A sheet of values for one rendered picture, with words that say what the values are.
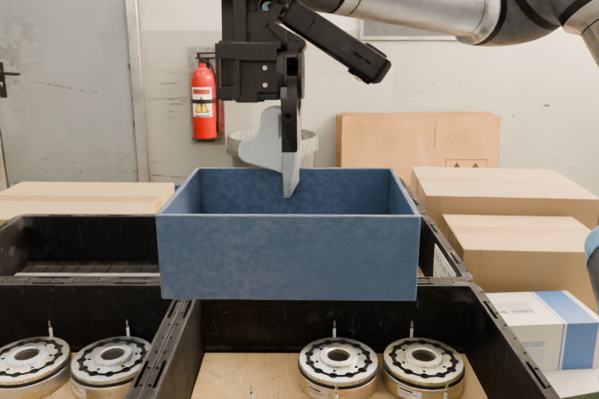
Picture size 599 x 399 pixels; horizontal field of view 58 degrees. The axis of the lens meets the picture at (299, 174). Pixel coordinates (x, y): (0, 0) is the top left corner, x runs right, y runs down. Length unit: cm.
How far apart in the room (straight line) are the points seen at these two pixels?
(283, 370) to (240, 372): 6
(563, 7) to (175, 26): 311
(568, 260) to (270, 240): 85
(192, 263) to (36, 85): 367
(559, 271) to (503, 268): 11
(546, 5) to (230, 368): 67
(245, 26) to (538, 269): 82
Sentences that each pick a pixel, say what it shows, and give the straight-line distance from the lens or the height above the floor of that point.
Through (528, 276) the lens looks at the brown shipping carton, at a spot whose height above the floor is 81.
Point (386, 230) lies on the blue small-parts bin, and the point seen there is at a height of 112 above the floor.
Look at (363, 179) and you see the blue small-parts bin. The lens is 55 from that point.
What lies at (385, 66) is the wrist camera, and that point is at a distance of 53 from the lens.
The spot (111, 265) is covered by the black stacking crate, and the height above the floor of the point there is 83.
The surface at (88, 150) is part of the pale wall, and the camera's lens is 399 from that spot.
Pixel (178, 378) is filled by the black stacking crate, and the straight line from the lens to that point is 66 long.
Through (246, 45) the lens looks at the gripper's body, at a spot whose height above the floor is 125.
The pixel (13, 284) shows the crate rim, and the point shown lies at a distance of 86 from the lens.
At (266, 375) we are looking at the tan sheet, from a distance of 76.
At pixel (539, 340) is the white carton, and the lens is 105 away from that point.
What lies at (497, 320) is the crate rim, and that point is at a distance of 72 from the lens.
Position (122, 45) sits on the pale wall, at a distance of 381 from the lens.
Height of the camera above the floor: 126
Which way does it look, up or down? 14 degrees down
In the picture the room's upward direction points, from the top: straight up
